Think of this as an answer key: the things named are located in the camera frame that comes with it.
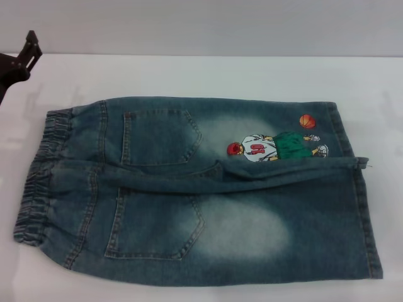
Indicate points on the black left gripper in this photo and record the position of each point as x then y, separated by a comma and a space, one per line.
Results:
7, 70

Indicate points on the blue denim shorts basketball print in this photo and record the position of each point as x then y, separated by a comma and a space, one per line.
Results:
201, 201

